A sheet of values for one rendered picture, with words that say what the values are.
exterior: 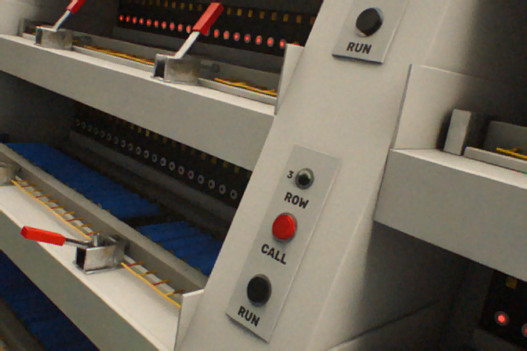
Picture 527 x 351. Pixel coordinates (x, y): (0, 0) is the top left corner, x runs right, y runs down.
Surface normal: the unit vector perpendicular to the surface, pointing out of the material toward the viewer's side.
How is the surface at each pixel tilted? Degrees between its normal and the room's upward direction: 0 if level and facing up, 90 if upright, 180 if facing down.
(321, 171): 90
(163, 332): 18
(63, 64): 108
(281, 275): 90
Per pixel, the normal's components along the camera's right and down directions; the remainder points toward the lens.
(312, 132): -0.61, -0.27
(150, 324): 0.18, -0.96
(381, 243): 0.69, 0.27
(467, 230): -0.70, 0.04
